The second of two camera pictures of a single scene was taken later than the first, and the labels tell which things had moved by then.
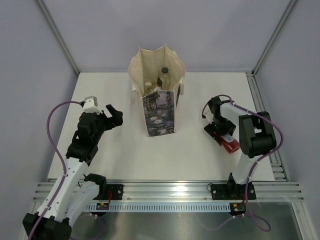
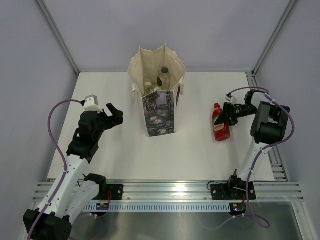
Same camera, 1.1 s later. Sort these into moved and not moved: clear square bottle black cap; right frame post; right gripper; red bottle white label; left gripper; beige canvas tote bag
Moved: red bottle white label; right gripper
Not moved: left gripper; clear square bottle black cap; right frame post; beige canvas tote bag
